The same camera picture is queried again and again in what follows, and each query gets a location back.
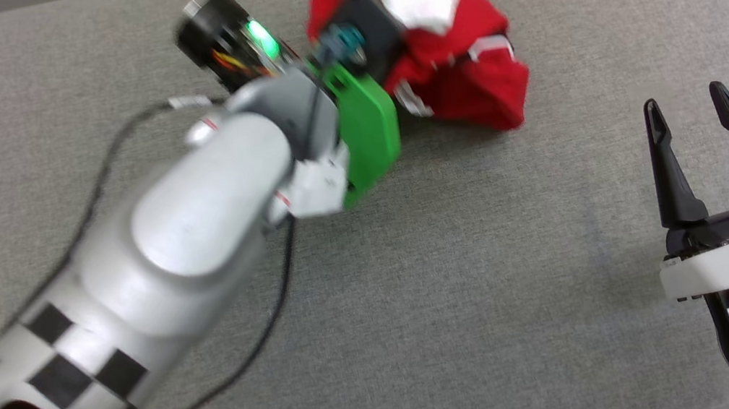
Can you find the grey fabric sofa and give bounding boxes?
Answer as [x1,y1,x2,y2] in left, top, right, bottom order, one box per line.
[0,0,729,409]

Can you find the thin black cable white tag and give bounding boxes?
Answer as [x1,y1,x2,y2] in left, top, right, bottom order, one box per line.
[0,89,258,332]

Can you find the black cable teal plug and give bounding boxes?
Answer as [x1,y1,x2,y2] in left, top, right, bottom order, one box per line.
[78,215,328,409]

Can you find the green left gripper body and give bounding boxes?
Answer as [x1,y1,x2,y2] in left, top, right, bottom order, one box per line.
[168,0,410,232]

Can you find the red and white garment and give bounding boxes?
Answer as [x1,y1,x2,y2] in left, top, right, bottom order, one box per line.
[301,0,539,160]

